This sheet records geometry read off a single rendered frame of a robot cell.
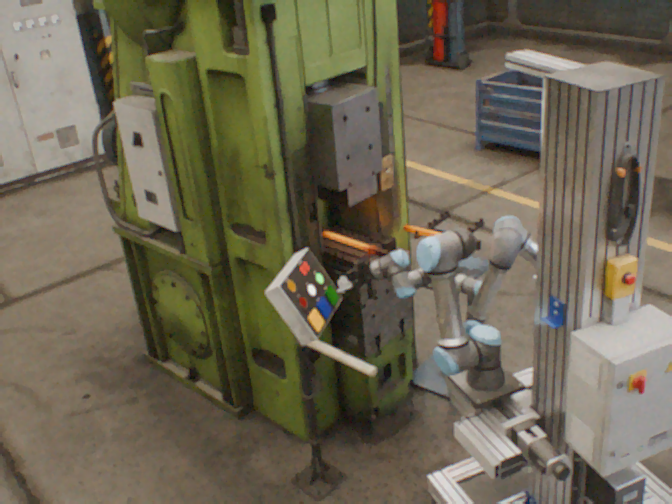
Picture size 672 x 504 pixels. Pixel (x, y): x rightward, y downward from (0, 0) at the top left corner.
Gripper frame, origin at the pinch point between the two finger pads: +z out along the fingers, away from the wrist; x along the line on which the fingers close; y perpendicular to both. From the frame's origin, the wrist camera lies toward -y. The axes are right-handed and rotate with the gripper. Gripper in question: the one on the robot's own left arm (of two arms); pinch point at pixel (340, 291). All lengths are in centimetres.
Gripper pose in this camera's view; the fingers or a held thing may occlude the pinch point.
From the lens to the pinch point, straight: 323.5
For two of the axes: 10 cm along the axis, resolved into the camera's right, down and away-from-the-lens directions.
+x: -3.2, 4.6, -8.3
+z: -7.7, 3.8, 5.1
